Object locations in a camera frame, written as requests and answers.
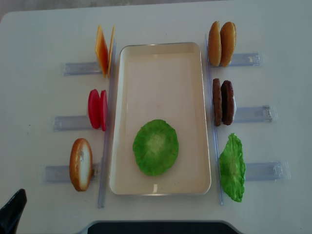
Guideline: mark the orange cheese slice inner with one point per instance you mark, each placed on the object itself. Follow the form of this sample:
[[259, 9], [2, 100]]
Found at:
[[111, 51]]

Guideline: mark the bread slice in holder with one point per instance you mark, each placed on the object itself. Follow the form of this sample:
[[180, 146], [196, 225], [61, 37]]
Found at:
[[81, 161]]

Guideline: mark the clear bread holder rail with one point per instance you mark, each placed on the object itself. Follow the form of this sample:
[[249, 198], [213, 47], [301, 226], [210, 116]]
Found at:
[[54, 174]]

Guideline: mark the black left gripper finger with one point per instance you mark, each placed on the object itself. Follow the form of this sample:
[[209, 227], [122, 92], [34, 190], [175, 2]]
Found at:
[[11, 212]]

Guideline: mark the orange cheese slice outer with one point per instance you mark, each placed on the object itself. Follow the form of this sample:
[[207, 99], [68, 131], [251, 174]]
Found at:
[[101, 51]]

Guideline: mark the clear cheese holder rail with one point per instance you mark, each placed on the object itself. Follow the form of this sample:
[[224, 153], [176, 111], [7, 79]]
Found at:
[[81, 68]]

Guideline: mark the clear lettuce holder rail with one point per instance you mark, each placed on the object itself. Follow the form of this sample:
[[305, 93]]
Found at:
[[267, 171]]

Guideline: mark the cream rectangular metal tray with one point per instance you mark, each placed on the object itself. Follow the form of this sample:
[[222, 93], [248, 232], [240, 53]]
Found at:
[[161, 81]]

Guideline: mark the green lettuce leaf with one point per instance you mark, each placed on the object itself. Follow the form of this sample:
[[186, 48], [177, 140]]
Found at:
[[233, 168], [156, 147]]

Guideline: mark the clear bun holder rail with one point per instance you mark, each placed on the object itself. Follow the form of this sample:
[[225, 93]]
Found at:
[[247, 59]]

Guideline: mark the clear tomato holder rail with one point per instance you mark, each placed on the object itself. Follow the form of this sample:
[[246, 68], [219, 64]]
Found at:
[[70, 123]]

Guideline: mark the green lettuce leaf in holder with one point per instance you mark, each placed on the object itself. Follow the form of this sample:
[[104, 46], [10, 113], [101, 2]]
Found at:
[[233, 168]]

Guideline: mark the orange cheese slice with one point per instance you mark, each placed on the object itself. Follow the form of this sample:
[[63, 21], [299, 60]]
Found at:
[[101, 51], [111, 51]]

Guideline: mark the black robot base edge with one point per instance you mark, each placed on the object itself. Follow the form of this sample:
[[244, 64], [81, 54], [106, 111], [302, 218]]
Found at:
[[161, 227]]

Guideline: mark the red tomato slice inner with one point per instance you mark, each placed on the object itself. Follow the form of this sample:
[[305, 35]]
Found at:
[[103, 109]]

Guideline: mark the red tomato slice outer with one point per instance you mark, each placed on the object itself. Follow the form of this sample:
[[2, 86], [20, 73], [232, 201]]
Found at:
[[93, 108]]

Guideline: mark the red tomato slice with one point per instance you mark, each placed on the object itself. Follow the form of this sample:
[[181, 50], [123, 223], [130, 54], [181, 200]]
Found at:
[[103, 109], [93, 108]]

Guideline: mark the tan bun half inner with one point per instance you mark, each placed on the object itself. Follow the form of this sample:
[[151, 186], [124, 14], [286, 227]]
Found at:
[[214, 44]]

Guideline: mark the tan bun half outer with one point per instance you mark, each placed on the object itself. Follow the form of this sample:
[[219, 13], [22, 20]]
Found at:
[[228, 42]]

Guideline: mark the brown meat patty inner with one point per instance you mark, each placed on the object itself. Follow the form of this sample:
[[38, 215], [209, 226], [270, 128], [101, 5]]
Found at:
[[217, 102]]

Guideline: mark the tan bun half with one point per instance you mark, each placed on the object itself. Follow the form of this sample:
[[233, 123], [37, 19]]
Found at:
[[214, 44], [228, 42]]

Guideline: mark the clear left long rail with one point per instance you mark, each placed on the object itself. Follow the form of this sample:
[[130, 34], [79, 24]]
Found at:
[[109, 133]]

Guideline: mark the clear patty holder rail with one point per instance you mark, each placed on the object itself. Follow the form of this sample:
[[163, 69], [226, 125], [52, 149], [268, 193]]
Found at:
[[255, 114]]

